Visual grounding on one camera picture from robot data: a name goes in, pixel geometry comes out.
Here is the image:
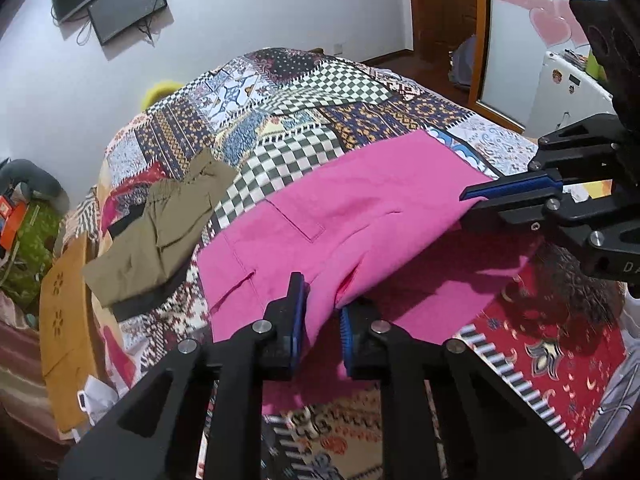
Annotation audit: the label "white heart-sticker wardrobe door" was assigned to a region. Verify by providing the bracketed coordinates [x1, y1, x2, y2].
[472, 0, 616, 133]

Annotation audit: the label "grey bag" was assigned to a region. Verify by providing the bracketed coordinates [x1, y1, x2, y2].
[449, 35, 479, 94]

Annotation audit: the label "white cabinet with stickers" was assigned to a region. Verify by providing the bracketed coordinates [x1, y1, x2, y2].
[530, 52, 618, 138]

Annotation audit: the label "white bedsheet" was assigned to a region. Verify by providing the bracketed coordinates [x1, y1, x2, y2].
[75, 375, 135, 429]

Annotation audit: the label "grey neck pillow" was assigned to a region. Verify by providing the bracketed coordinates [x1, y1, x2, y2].
[0, 159, 71, 211]

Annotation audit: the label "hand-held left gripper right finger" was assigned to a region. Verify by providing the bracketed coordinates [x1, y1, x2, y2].
[339, 300, 586, 480]

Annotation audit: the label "black garment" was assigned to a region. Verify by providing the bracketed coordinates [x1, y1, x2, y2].
[107, 205, 193, 321]

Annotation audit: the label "yellow curved foam tube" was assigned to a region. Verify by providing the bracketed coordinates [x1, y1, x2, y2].
[141, 80, 183, 111]

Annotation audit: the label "olive green pants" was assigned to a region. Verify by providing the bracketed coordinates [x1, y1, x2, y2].
[82, 147, 238, 308]

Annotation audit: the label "orange box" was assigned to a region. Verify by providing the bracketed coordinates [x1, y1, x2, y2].
[0, 195, 28, 251]

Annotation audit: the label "small black wall monitor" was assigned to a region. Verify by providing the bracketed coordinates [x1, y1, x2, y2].
[87, 0, 168, 46]

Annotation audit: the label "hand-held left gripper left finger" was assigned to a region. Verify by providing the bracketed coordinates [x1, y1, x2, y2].
[59, 272, 311, 480]

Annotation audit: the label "brown wooden door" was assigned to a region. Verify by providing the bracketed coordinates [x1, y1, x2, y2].
[407, 0, 488, 61]

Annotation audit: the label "pink pants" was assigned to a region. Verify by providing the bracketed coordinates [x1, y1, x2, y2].
[197, 130, 543, 416]

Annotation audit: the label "wooden flower-cutout lap desk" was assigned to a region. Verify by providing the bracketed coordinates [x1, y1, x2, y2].
[39, 235, 108, 433]

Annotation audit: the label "green patterned basket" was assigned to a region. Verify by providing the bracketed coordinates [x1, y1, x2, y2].
[0, 200, 66, 311]

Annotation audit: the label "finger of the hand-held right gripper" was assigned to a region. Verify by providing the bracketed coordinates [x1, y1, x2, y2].
[459, 114, 640, 203]
[461, 191, 640, 282]

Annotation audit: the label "patchwork printed blanket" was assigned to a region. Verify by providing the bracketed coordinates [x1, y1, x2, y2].
[62, 47, 631, 480]

